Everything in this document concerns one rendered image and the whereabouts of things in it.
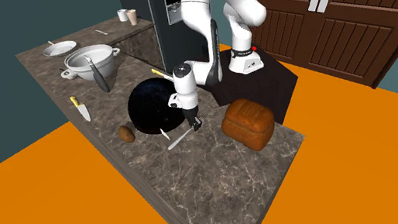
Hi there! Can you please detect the white frying pan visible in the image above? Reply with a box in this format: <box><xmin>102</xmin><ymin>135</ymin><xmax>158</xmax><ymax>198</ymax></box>
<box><xmin>40</xmin><ymin>36</ymin><xmax>80</xmax><ymax>59</ymax></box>

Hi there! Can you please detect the brown potato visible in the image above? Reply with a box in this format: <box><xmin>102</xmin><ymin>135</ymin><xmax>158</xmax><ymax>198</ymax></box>
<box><xmin>118</xmin><ymin>124</ymin><xmax>136</xmax><ymax>144</ymax></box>

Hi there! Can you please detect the yellow-handled kitchen knife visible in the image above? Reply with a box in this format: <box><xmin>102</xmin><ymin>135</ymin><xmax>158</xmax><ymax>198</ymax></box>
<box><xmin>69</xmin><ymin>94</ymin><xmax>92</xmax><ymax>125</ymax></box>
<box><xmin>150</xmin><ymin>65</ymin><xmax>175</xmax><ymax>85</ymax></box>

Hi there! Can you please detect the beige cup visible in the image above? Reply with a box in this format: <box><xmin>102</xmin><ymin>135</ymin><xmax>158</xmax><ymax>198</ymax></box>
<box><xmin>125</xmin><ymin>8</ymin><xmax>139</xmax><ymax>27</ymax></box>

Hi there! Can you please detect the black robot stand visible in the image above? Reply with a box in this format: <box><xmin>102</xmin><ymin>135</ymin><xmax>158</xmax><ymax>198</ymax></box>
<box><xmin>202</xmin><ymin>40</ymin><xmax>305</xmax><ymax>134</ymax></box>

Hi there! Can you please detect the dark refrigerator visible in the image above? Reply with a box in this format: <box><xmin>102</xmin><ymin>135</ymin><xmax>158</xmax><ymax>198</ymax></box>
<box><xmin>116</xmin><ymin>0</ymin><xmax>233</xmax><ymax>78</ymax></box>

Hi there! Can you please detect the dark grey-handled kitchen utensil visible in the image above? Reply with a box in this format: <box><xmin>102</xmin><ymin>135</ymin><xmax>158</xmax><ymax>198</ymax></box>
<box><xmin>83</xmin><ymin>52</ymin><xmax>112</xmax><ymax>96</ymax></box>

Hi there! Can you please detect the white cup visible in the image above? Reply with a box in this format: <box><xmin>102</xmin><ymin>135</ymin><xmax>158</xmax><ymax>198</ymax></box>
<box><xmin>116</xmin><ymin>8</ymin><xmax>130</xmax><ymax>22</ymax></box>

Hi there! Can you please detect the black round plate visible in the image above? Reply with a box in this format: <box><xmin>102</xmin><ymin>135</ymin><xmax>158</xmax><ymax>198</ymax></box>
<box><xmin>125</xmin><ymin>74</ymin><xmax>192</xmax><ymax>138</ymax></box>

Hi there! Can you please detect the brown bread loaf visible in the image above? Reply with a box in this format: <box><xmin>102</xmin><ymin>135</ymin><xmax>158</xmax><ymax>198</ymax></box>
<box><xmin>218</xmin><ymin>95</ymin><xmax>280</xmax><ymax>157</ymax></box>

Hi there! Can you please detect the brown wooden double door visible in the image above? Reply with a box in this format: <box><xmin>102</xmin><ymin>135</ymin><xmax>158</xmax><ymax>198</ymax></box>
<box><xmin>245</xmin><ymin>0</ymin><xmax>398</xmax><ymax>104</ymax></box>

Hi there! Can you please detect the silver table knife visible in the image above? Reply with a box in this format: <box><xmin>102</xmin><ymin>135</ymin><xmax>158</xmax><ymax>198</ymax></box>
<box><xmin>165</xmin><ymin>126</ymin><xmax>198</xmax><ymax>151</ymax></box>

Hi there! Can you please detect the white two-handled pot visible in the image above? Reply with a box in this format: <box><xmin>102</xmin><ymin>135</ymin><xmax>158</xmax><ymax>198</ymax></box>
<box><xmin>57</xmin><ymin>41</ymin><xmax>125</xmax><ymax>86</ymax></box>

